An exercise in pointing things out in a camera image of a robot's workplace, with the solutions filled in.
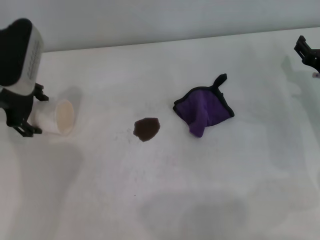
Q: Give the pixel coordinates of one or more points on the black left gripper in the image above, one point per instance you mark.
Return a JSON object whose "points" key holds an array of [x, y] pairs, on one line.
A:
{"points": [[17, 107]]}

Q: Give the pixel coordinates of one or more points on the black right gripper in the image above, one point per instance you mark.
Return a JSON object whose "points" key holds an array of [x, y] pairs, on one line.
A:
{"points": [[313, 58]]}

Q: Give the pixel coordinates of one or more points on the white paper cup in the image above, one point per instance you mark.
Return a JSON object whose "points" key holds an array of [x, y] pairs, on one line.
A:
{"points": [[53, 117]]}

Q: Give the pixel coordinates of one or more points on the purple rag with black trim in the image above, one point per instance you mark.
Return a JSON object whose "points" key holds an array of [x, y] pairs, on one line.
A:
{"points": [[202, 110]]}

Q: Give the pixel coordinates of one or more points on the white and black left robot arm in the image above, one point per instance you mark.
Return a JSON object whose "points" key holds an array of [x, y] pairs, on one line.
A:
{"points": [[15, 50]]}

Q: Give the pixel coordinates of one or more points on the dark brown liquid stain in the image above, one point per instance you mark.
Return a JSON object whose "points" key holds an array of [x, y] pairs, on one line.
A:
{"points": [[146, 128]]}

